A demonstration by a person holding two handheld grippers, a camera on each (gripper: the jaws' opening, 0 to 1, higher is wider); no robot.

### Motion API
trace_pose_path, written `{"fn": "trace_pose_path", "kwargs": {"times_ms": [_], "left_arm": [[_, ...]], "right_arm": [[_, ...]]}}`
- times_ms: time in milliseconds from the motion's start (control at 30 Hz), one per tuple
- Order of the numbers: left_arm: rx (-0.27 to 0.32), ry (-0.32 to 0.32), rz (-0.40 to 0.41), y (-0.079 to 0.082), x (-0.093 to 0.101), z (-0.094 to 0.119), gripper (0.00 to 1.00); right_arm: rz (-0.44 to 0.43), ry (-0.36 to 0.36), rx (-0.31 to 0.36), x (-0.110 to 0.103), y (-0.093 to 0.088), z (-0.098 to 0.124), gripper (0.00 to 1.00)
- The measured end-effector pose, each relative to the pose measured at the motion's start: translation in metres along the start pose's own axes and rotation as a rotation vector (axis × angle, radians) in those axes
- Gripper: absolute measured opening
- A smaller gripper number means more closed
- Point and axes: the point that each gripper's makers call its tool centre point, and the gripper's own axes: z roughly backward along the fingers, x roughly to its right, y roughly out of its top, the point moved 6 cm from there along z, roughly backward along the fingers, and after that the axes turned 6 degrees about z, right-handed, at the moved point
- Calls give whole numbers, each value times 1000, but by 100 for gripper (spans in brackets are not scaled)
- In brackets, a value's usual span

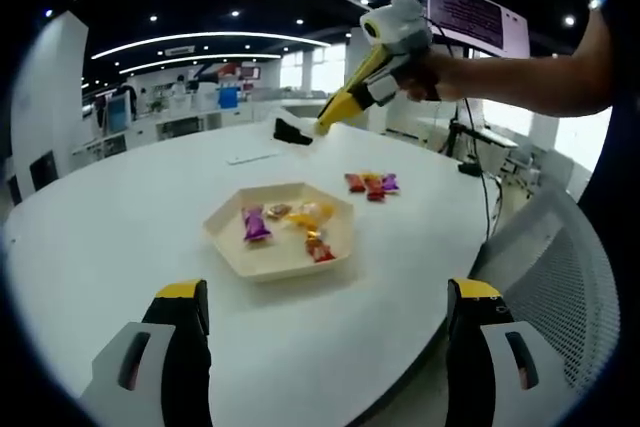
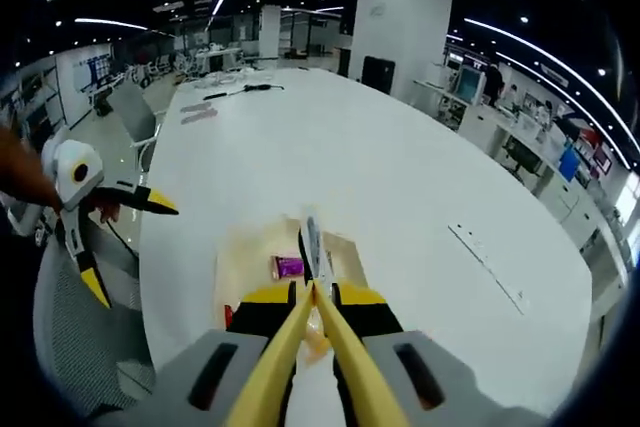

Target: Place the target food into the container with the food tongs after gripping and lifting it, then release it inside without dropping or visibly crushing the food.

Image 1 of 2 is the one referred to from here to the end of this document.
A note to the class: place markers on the hanging monitor screen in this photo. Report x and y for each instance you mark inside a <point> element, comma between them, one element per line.
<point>465,12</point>

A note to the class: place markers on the black power adapter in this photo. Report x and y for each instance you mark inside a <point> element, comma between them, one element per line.
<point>470,168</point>

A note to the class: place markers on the black chair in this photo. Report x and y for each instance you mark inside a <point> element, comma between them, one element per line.
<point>14,189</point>
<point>42,169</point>

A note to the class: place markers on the black tripod stand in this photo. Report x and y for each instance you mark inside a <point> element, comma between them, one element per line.
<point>455,134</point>

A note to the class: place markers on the light blue display stand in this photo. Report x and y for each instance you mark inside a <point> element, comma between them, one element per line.
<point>117,114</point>

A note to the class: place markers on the beige hexagonal container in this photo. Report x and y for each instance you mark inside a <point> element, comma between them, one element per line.
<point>287,257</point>

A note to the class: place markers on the person's right hand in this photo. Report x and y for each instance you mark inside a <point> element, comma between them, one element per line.
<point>435,72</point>

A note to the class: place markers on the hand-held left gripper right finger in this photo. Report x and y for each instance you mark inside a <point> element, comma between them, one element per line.
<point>465,347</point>

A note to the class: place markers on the purple food packet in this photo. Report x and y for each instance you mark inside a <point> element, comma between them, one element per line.
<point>391,182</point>
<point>255,224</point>

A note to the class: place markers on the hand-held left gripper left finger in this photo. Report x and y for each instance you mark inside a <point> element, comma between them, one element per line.
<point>180,347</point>

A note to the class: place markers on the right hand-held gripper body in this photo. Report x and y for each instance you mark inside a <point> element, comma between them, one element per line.
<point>405,22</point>

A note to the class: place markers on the blue storage box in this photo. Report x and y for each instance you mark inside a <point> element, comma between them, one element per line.
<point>228,97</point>

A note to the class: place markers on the person's dark clothing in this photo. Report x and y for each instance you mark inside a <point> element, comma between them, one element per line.
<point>620,157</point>

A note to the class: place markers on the yellow food packet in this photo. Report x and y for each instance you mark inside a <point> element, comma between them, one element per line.
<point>312,212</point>

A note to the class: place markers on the grey mesh office chair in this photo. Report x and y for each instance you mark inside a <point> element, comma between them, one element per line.
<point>560,287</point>

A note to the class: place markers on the small brown food packet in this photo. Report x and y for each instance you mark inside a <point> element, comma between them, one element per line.
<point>278,211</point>

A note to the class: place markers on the white counter cabinets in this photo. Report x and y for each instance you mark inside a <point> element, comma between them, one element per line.
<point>260,109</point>

